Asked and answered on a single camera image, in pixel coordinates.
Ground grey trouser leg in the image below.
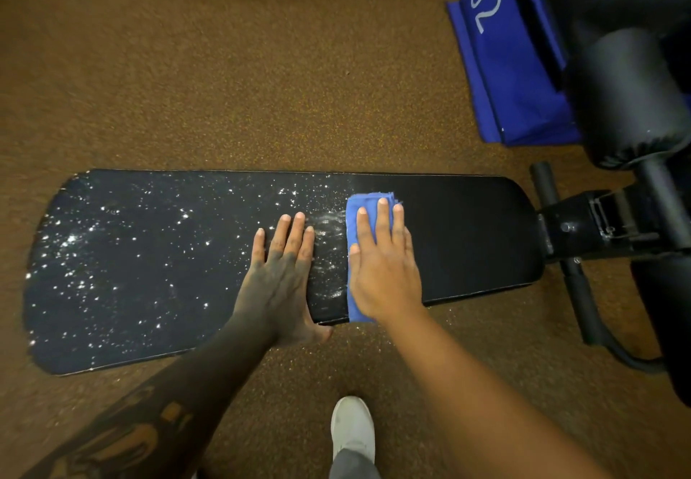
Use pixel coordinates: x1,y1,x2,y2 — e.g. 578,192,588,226
328,447,382,479

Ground blue cleaning cloth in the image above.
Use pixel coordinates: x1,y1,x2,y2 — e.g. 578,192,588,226
345,192,404,324

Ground person's right forearm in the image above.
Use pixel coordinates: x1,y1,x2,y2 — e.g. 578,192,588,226
378,308,611,479

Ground person's right hand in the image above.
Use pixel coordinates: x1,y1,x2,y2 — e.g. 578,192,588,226
348,198,427,327

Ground person's left forearm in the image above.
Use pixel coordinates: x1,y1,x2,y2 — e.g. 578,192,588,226
22,315,279,479

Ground white sneaker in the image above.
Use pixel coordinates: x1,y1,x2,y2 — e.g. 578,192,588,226
330,396,376,464

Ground black foam roller pad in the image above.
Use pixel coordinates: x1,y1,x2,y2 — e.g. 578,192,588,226
631,254,691,409
564,27,691,170

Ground person's left hand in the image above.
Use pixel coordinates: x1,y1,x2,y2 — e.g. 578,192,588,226
232,212,334,348

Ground blue fabric mat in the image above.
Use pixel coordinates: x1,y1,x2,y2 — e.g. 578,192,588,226
445,0,583,148

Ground black metal bench frame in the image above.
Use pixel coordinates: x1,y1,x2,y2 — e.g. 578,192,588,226
529,157,691,374

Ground black padded bench board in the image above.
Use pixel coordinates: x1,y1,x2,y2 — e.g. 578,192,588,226
23,169,545,376

